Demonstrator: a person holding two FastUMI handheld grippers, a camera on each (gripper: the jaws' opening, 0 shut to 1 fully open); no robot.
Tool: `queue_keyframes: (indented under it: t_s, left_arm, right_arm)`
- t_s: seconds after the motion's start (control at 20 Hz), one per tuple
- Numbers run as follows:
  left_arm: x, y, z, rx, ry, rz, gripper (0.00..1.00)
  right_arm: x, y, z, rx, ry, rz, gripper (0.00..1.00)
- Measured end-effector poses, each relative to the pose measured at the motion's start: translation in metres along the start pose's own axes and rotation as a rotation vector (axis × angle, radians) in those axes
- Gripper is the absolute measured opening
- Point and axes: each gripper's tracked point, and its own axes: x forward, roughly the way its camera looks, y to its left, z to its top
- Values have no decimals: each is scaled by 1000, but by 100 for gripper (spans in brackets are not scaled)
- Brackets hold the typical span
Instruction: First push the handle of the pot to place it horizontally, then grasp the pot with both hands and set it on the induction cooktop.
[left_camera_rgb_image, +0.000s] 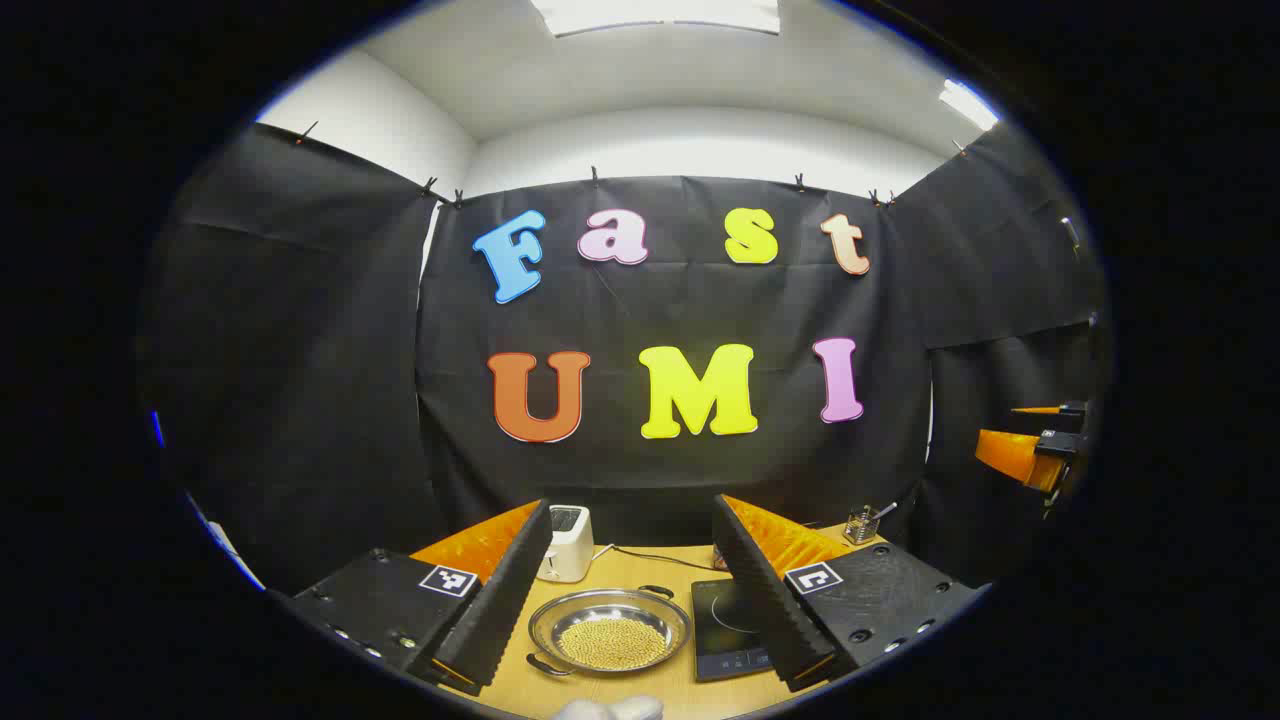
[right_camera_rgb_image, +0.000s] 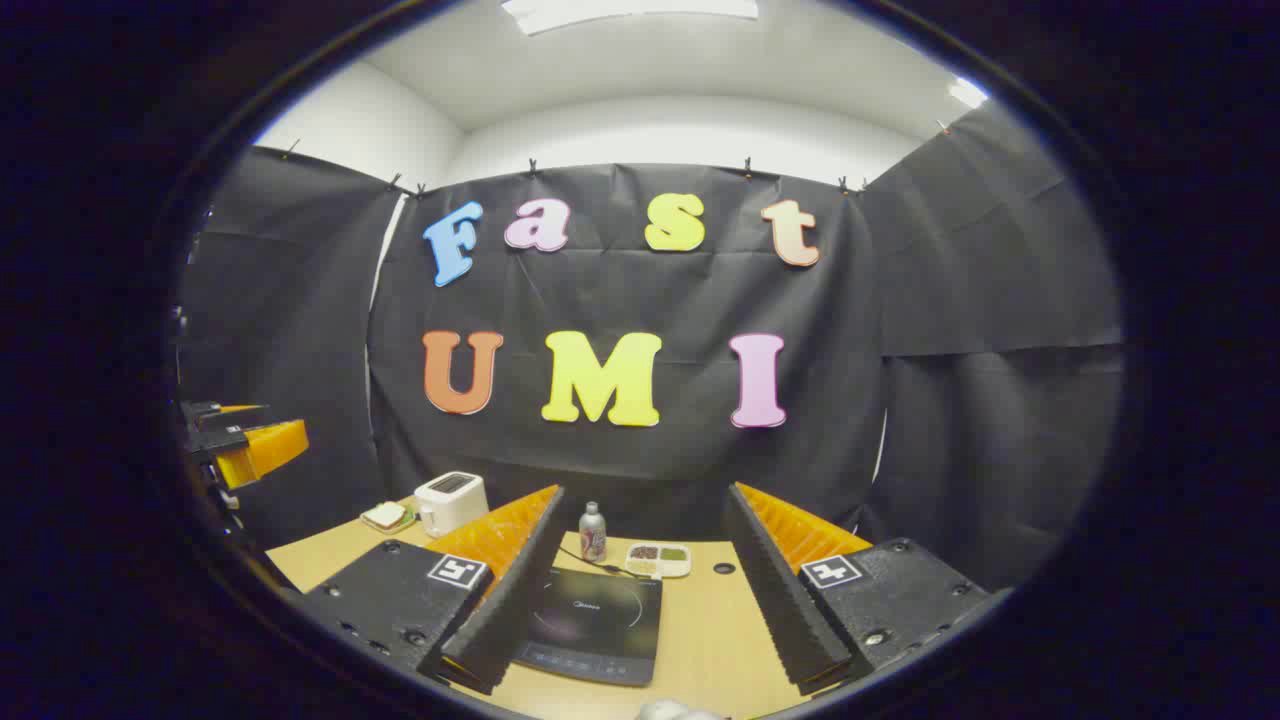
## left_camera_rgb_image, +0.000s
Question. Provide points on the white toaster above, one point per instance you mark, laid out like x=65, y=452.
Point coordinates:
x=566, y=545

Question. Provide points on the white cloth lump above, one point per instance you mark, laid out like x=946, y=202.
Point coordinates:
x=610, y=709

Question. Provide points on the black induction cooktop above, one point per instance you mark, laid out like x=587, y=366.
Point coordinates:
x=725, y=625

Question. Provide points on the pile of yellow soybeans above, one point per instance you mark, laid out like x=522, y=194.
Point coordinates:
x=612, y=643

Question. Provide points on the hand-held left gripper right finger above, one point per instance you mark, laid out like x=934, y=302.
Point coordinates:
x=760, y=600

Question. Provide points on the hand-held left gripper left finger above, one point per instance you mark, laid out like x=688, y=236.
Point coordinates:
x=500, y=600

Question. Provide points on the metal spoon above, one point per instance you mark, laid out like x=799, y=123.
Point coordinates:
x=884, y=512

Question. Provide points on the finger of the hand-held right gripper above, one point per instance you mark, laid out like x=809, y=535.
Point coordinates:
x=1010, y=455
x=1050, y=410

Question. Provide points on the rectangular ceiling light panel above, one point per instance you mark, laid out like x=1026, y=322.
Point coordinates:
x=968, y=104
x=655, y=12

